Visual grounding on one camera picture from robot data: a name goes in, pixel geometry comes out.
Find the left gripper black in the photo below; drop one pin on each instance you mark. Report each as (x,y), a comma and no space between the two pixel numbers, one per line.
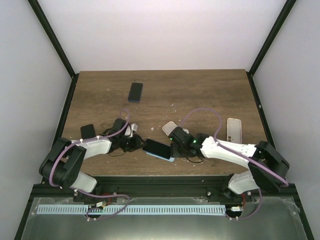
(136,143)

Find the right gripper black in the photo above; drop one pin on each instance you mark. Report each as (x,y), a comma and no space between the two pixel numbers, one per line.
(174,151)

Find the beige phone case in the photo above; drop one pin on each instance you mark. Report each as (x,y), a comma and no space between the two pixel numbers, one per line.
(171,129)
(234,130)

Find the light blue phone case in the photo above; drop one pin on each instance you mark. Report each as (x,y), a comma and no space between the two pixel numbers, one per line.
(171,159)

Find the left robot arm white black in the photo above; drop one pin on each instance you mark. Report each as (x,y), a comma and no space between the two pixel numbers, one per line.
(62,165)

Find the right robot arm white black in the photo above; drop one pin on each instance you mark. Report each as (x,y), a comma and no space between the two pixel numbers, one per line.
(266,167)

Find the blue phone far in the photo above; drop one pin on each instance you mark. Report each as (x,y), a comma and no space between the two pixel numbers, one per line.
(135,92)

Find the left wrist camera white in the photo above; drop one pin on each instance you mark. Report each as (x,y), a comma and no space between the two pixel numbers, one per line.
(131,129)

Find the black aluminium frame rail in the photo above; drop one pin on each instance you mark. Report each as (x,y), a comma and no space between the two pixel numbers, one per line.
(278,216)

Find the slotted cable duct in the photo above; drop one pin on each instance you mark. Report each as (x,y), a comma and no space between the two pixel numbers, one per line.
(78,209)

